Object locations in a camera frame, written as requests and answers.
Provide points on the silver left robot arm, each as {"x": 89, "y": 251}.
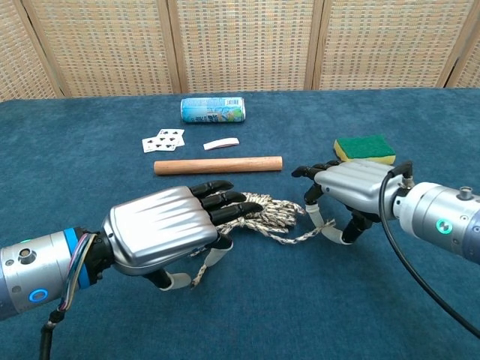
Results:
{"x": 41, "y": 266}

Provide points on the clubs playing card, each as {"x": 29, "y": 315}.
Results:
{"x": 155, "y": 145}
{"x": 171, "y": 132}

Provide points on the yellow green scouring sponge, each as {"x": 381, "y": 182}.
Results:
{"x": 365, "y": 148}

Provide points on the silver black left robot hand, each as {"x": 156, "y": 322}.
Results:
{"x": 161, "y": 228}

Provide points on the light blue drink can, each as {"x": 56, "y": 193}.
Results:
{"x": 212, "y": 110}

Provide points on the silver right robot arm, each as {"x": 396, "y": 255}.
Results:
{"x": 438, "y": 213}

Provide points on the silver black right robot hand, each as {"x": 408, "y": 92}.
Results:
{"x": 356, "y": 182}

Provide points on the blue velvet table cloth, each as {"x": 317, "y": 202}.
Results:
{"x": 262, "y": 307}

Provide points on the woven rattan screen panel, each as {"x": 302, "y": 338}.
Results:
{"x": 245, "y": 45}
{"x": 468, "y": 67}
{"x": 18, "y": 56}
{"x": 108, "y": 45}
{"x": 390, "y": 45}

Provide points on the white curved flat piece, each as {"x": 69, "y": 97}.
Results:
{"x": 221, "y": 143}

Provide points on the round wooden rod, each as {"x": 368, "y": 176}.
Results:
{"x": 217, "y": 165}

